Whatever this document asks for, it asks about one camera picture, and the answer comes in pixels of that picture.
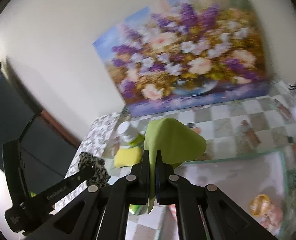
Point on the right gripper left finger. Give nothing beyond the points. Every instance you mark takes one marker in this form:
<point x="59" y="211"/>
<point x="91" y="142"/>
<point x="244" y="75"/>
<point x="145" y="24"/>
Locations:
<point x="101" y="213"/>

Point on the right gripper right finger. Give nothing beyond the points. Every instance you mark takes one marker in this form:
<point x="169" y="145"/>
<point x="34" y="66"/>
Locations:
<point x="203" y="212"/>

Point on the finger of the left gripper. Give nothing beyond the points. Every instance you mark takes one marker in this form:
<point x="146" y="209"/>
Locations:
<point x="29" y="213"/>

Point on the green tissue pack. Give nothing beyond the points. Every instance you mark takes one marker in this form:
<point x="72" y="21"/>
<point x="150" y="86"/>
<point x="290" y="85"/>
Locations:
<point x="138" y="209"/>

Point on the black white leopard scrunchie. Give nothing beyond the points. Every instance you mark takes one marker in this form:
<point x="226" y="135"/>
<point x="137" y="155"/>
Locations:
<point x="101" y="176"/>

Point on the yellow round pouch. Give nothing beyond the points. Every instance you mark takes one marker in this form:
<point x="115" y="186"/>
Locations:
<point x="259" y="205"/>

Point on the yellow sponge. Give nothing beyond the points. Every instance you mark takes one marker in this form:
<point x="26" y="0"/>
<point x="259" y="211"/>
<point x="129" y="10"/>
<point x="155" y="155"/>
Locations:
<point x="127" y="157"/>

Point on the pink floral cloth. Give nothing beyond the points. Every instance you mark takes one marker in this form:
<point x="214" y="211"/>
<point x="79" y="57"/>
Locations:
<point x="272" y="219"/>

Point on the green microfiber cloth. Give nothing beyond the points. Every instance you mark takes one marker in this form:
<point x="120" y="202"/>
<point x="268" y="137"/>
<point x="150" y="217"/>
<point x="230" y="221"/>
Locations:
<point x="177" y="144"/>

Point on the white tray teal rim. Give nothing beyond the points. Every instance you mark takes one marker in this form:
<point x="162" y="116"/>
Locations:
<point x="233" y="194"/>

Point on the dark cabinet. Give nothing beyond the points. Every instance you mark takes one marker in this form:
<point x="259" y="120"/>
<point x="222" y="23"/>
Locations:
<point x="46" y="143"/>

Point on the grey floral tablecloth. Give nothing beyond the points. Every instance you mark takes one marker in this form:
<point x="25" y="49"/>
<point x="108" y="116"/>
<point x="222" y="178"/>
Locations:
<point x="95" y="142"/>

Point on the white green pill bottle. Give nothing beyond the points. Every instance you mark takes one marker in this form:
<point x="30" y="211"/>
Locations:
<point x="130" y="134"/>

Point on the patterned plastic table cover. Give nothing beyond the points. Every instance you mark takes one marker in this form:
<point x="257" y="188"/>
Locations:
<point x="250" y="143"/>

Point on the floral painting canvas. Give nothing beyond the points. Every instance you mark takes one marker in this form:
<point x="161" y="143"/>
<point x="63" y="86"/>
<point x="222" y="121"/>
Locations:
<point x="178" y="54"/>

